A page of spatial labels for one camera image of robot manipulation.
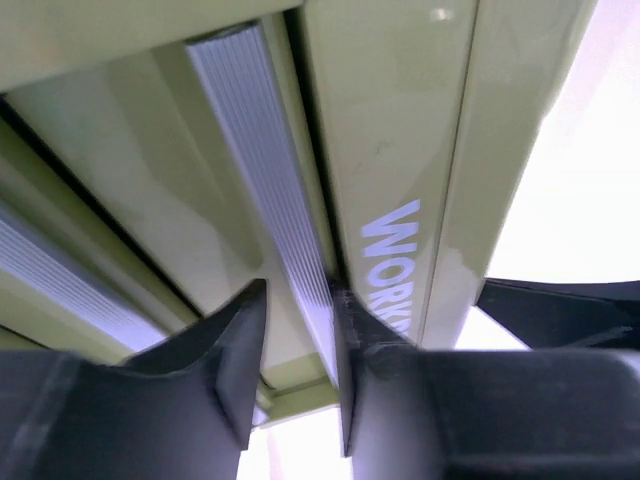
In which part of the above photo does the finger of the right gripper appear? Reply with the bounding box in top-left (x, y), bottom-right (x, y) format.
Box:
top-left (477, 278), bottom-right (639, 350)

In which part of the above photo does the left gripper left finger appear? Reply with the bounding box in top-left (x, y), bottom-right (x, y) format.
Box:
top-left (1, 279), bottom-right (267, 479)

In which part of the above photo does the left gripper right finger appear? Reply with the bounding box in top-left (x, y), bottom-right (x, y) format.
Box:
top-left (333, 287), bottom-right (639, 479)

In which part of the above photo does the green metal drawer chest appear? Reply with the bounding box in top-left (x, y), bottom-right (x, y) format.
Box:
top-left (0, 0), bottom-right (601, 431)

